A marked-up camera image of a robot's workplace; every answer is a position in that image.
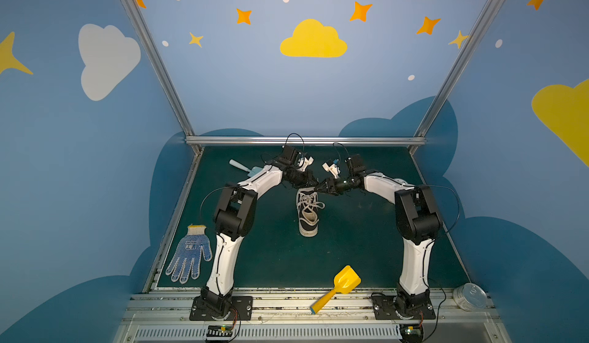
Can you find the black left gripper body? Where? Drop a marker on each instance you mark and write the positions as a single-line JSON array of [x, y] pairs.
[[306, 177]]

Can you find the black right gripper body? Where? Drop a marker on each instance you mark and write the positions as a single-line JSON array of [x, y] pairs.
[[333, 185]]

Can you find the black white canvas sneaker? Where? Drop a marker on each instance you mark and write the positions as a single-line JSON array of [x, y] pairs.
[[304, 229]]

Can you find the white shoelace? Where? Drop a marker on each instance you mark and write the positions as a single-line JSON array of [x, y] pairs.
[[308, 205]]

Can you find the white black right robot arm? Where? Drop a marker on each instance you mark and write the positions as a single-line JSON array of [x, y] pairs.
[[418, 220]]

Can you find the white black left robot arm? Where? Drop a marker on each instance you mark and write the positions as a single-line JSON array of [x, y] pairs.
[[234, 218]]

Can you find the light blue toy shovel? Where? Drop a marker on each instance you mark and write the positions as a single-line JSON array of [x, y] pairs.
[[251, 172]]

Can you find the yellow toy shovel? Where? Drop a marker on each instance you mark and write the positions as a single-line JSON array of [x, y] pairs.
[[344, 282]]

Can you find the blue dotted work glove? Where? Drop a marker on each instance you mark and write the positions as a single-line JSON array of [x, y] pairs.
[[190, 252]]

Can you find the right electronics board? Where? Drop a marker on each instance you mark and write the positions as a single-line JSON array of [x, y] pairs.
[[411, 334]]

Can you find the electronics board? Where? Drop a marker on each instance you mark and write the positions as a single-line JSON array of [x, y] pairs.
[[219, 333], [411, 334]]

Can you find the left electronics board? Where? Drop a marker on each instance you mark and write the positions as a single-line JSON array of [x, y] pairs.
[[219, 333]]

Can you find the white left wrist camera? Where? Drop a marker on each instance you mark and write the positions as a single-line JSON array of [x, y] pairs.
[[291, 157]]

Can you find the aluminium back frame bar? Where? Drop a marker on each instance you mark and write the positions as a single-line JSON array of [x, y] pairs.
[[307, 141]]

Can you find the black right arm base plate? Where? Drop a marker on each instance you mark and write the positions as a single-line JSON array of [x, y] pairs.
[[385, 308]]

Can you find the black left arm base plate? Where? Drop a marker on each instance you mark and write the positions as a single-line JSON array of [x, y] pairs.
[[239, 307]]

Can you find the aluminium front rail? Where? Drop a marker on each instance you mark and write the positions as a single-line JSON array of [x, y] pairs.
[[284, 315]]

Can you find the aluminium right frame post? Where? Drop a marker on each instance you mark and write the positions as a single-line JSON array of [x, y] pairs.
[[478, 31]]

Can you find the aluminium frame post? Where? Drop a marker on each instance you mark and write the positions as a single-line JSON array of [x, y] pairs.
[[138, 22], [478, 31]]

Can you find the aluminium left frame post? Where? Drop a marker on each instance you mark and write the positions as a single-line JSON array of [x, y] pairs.
[[138, 22]]

